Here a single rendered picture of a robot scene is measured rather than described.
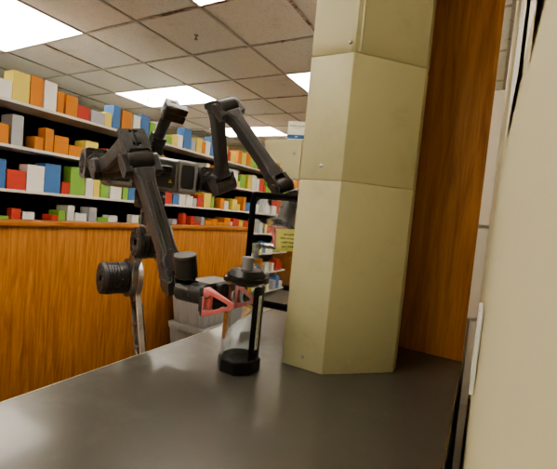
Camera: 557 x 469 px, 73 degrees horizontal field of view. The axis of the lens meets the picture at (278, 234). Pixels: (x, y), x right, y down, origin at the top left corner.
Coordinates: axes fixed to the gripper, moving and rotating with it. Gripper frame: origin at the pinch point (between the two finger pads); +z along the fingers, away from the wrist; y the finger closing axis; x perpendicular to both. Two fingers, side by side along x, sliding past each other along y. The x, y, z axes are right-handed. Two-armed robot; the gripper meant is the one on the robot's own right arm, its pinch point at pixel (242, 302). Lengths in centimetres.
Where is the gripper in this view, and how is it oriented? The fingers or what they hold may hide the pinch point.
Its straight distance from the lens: 92.6
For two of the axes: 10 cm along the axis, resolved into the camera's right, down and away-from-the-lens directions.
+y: 4.8, 0.0, 8.8
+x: -0.9, 9.9, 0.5
